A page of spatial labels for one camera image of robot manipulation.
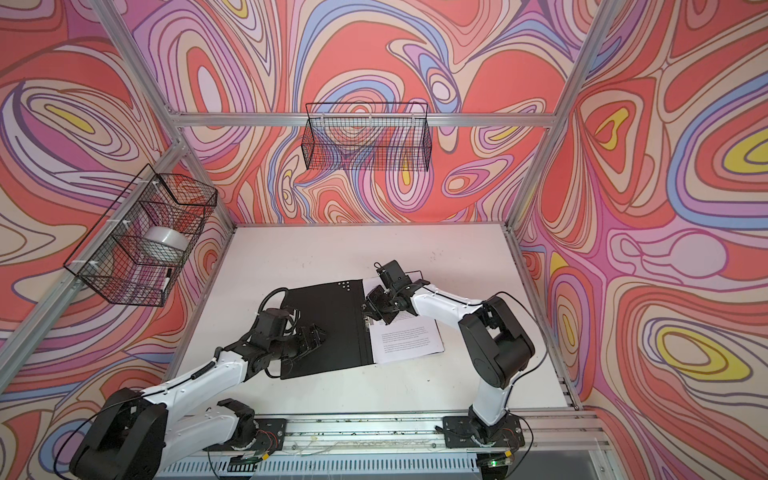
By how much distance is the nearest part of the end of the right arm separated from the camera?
2.21ft

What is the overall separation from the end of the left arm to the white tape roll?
0.91 feet

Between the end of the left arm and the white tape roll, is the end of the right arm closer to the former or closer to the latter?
the end of the left arm

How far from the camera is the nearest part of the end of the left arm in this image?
0.63 metres

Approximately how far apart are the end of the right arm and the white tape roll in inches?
19.7

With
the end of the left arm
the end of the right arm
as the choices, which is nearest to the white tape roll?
the end of the left arm

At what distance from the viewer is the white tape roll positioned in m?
0.72
